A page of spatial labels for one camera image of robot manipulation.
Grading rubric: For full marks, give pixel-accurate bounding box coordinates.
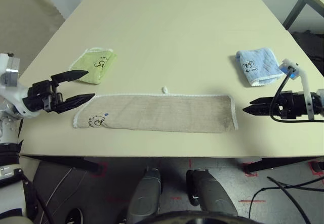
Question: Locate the folded blue towel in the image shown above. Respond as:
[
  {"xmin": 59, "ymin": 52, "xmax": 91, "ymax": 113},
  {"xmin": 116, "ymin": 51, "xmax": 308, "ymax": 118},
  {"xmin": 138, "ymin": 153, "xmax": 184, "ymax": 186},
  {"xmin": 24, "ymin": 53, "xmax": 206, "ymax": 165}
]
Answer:
[{"xmin": 235, "ymin": 47, "xmax": 285, "ymax": 87}]

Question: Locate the grey robot right leg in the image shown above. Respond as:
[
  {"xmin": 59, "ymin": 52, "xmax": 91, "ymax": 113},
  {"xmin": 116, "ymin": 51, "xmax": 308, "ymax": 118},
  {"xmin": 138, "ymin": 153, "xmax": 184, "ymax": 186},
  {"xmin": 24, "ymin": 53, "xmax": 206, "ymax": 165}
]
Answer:
[{"xmin": 186, "ymin": 168, "xmax": 238, "ymax": 224}]

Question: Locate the thin white wire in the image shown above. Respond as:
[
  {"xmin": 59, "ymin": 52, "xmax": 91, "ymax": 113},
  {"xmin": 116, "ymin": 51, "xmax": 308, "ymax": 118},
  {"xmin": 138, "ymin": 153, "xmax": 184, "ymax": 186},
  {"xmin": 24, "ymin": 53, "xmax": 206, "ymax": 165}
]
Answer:
[{"xmin": 47, "ymin": 168, "xmax": 73, "ymax": 209}]

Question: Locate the folded green towel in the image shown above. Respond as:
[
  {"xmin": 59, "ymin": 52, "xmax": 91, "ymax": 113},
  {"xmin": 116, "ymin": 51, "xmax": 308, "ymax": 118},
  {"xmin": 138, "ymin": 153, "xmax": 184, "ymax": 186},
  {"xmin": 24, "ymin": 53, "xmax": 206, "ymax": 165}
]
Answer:
[{"xmin": 69, "ymin": 47, "xmax": 118, "ymax": 85}]

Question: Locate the black round floor object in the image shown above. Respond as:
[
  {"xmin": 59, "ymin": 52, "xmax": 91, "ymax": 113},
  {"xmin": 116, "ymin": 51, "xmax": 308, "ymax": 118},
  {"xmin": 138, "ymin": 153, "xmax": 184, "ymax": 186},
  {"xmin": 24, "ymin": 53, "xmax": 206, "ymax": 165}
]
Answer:
[{"xmin": 67, "ymin": 207, "xmax": 84, "ymax": 224}]

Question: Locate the beige towel with white trim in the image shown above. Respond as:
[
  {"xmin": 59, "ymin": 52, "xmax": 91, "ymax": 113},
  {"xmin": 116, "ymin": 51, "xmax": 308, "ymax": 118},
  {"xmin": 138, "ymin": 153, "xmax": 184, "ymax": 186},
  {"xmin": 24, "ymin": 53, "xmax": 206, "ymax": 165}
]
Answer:
[{"xmin": 72, "ymin": 86, "xmax": 239, "ymax": 133}]

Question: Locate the side table with black legs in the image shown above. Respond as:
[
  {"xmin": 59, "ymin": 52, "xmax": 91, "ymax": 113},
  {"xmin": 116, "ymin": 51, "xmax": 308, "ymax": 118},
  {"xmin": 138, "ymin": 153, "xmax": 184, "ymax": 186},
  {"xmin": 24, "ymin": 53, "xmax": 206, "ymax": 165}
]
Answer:
[{"xmin": 282, "ymin": 0, "xmax": 324, "ymax": 31}]

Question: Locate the beige fabric curtain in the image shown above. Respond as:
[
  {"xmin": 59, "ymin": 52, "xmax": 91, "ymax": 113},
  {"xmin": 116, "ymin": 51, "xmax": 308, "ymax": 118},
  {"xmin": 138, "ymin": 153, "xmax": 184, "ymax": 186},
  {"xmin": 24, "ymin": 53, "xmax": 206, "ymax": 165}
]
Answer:
[{"xmin": 0, "ymin": 0, "xmax": 66, "ymax": 80}]

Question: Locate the black robot waist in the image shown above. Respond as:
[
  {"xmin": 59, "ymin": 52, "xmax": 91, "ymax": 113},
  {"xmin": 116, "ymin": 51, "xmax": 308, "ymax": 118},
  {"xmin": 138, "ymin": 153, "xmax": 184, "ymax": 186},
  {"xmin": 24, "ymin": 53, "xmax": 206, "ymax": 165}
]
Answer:
[{"xmin": 151, "ymin": 210, "xmax": 244, "ymax": 224}]

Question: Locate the thin black cable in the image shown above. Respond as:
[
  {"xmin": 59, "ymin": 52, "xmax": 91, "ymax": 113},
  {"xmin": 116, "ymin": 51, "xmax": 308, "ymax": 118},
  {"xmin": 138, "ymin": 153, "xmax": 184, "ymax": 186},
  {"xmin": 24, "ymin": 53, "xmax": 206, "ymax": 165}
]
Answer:
[{"xmin": 249, "ymin": 177, "xmax": 324, "ymax": 219}]

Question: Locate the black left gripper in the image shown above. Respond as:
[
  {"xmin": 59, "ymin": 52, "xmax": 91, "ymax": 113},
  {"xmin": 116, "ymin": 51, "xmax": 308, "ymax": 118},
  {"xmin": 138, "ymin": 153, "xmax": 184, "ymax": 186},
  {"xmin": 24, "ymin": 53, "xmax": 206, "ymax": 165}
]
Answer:
[{"xmin": 24, "ymin": 69, "xmax": 96, "ymax": 114}]

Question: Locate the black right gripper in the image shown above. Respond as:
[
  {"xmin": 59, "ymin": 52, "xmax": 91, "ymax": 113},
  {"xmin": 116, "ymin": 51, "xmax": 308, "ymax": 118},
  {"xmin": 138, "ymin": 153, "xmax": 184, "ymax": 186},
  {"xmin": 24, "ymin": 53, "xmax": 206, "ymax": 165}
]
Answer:
[{"xmin": 242, "ymin": 90, "xmax": 311, "ymax": 120}]

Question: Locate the grey robot left leg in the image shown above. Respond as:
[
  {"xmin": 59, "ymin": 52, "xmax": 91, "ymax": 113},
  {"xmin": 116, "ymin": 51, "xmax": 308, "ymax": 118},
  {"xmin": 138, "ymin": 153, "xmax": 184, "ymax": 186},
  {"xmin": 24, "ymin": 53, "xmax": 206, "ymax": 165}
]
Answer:
[{"xmin": 126, "ymin": 167, "xmax": 163, "ymax": 224}]

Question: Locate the black table leg bar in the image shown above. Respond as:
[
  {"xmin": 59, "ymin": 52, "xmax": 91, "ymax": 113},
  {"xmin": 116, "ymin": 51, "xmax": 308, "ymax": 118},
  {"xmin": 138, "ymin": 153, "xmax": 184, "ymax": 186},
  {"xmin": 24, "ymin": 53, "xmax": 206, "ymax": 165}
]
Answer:
[
  {"xmin": 244, "ymin": 155, "xmax": 324, "ymax": 173},
  {"xmin": 21, "ymin": 154, "xmax": 104, "ymax": 174}
]

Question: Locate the grey robot leg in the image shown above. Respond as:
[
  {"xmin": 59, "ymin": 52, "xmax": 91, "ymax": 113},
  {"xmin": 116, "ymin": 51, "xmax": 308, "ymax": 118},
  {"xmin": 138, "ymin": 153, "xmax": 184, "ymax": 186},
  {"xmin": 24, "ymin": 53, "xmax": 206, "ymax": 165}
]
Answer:
[
  {"xmin": 126, "ymin": 167, "xmax": 163, "ymax": 224},
  {"xmin": 186, "ymin": 168, "xmax": 238, "ymax": 224}
]

